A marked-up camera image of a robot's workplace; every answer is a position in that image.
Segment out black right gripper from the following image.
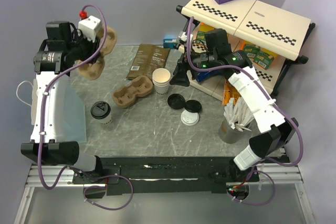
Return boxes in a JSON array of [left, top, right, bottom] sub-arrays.
[[169, 46, 217, 87]]

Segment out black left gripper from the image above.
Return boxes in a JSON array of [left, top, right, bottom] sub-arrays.
[[66, 29, 101, 65]]

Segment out white paper cup stack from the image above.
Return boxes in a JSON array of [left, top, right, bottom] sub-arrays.
[[152, 68, 171, 95]]

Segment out black cup lid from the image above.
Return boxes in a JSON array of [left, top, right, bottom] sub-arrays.
[[184, 100, 202, 113], [90, 101, 111, 120], [167, 93, 185, 110]]

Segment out separated brown cup carrier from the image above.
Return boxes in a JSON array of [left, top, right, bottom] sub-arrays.
[[77, 26, 118, 81]]

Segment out white plastic cup lids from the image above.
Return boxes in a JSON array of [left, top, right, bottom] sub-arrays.
[[181, 110, 200, 126]]

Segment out light blue paper bag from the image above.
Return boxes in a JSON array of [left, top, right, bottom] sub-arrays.
[[29, 77, 87, 143]]

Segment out single white paper cup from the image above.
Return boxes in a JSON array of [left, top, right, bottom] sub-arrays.
[[91, 112, 112, 126]]

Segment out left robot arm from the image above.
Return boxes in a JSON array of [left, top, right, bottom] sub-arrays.
[[20, 16, 104, 183]]

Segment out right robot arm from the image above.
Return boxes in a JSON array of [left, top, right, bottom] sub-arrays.
[[170, 29, 302, 181]]

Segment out brown coffee bean bag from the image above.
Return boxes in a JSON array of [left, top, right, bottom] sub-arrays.
[[127, 44, 170, 80]]

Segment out blue chip bag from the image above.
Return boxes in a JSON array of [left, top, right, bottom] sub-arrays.
[[196, 70, 223, 83]]

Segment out blue R&O box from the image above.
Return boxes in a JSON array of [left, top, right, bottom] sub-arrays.
[[163, 36, 177, 49]]

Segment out green juice carton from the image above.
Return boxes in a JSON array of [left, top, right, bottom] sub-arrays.
[[253, 51, 275, 70], [196, 31, 205, 42], [242, 44, 260, 59]]

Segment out orange snack bag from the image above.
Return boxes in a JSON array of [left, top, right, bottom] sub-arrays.
[[222, 80, 241, 105]]

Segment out cream checkered shelf rack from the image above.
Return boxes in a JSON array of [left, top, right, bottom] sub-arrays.
[[176, 0, 316, 97]]

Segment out brown pulp cup carrier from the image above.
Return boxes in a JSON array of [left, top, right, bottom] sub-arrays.
[[112, 76, 153, 108]]

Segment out grey cup of stirrers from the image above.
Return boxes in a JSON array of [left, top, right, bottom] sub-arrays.
[[218, 97, 254, 144]]

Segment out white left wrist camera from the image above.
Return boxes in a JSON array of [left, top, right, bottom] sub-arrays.
[[78, 15, 102, 42]]

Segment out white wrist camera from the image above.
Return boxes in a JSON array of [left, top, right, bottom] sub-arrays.
[[177, 31, 193, 45], [78, 15, 102, 42]]

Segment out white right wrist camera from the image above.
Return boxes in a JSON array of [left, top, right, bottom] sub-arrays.
[[177, 31, 193, 45]]

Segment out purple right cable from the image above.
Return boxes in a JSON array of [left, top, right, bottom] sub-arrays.
[[183, 16, 305, 206]]

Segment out purple cable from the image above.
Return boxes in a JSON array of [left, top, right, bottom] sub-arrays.
[[36, 4, 134, 210], [183, 16, 305, 206]]

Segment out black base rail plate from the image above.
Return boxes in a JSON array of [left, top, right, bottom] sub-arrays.
[[57, 156, 249, 196]]

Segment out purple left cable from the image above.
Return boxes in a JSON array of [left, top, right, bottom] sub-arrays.
[[36, 4, 134, 210]]

